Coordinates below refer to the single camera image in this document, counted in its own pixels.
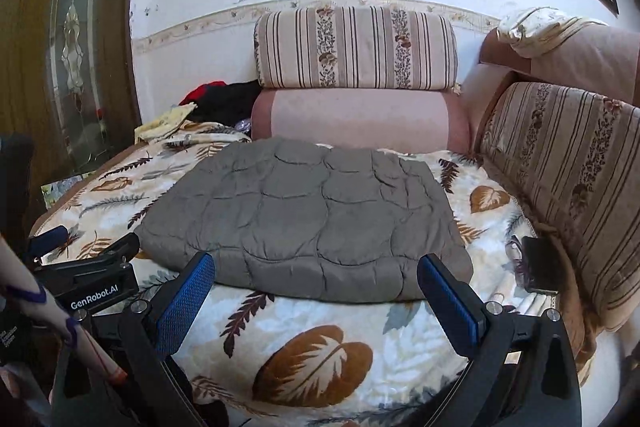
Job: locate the leaf print blanket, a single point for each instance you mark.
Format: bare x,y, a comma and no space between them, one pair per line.
310,357

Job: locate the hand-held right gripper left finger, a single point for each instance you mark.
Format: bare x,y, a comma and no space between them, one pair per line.
186,299

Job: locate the wooden door with glass panel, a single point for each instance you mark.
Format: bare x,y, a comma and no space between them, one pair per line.
55,67

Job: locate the green printed box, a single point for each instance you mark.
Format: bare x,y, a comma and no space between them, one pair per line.
60,192

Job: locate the cream patterned cloth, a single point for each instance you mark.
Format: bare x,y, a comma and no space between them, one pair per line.
545,32

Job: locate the short striped floral sofa cushion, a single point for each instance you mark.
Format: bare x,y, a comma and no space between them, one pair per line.
357,47

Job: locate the black and red clothes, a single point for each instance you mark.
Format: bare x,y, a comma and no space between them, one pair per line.
225,99

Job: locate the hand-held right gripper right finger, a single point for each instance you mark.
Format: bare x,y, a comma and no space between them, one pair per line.
450,307

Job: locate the orange brown cloth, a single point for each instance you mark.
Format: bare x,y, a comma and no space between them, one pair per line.
572,307

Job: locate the long striped floral sofa cushion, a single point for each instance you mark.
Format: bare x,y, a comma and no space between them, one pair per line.
575,167

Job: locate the yellow cloth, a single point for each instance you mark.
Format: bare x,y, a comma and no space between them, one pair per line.
165,122

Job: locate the grey hooded quilted jacket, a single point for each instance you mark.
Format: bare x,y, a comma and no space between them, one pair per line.
310,217

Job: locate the black wallet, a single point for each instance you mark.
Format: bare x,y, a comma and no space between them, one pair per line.
542,264

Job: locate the clear plastic wrapper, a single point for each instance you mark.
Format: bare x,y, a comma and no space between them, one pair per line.
243,125

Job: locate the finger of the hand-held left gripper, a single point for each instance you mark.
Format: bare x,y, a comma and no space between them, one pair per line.
50,238
122,247

